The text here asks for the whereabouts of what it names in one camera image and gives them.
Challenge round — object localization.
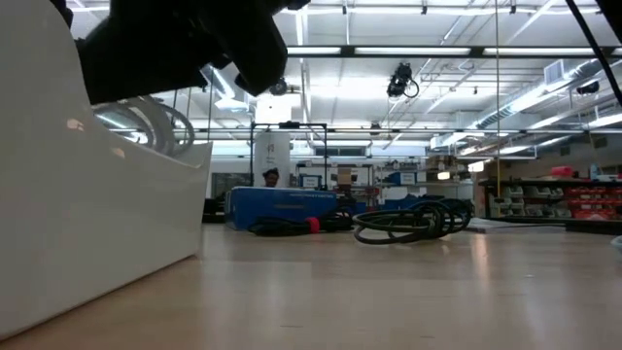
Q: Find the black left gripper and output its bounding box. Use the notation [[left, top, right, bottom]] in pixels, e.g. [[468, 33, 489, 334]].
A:
[[48, 0, 312, 106]]

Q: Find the black usb-c cable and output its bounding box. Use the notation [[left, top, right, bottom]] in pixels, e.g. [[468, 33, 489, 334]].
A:
[[352, 197, 475, 245], [247, 209, 355, 238]]

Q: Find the white standing banner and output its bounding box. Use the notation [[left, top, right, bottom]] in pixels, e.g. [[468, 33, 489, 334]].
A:
[[253, 131, 292, 189]]

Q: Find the person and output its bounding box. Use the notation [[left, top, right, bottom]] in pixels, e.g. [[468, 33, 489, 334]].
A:
[[261, 167, 282, 189]]

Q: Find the blue equipment case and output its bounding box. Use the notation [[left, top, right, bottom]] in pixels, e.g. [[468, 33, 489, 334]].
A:
[[225, 186, 368, 231]]

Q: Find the large white plastic bin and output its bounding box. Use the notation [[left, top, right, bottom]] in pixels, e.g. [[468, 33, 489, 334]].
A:
[[0, 0, 214, 341]]

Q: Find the thin vertical pole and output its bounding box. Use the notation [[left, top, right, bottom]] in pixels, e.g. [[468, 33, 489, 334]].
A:
[[494, 0, 501, 208]]

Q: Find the shelf with red bins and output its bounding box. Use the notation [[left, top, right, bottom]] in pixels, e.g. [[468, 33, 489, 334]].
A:
[[478, 164, 622, 234]]

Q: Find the white coiled USB-C cable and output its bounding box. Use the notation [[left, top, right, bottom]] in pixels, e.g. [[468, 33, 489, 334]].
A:
[[93, 95, 196, 158]]

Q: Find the black bundled USB-C cable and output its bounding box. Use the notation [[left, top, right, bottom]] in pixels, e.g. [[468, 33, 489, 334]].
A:
[[247, 209, 355, 238]]

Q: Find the black overhead camera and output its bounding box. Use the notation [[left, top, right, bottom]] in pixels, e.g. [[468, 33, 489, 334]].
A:
[[386, 61, 420, 100]]

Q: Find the black hanging rig cable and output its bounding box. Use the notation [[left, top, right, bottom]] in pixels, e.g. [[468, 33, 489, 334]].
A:
[[566, 0, 622, 107]]

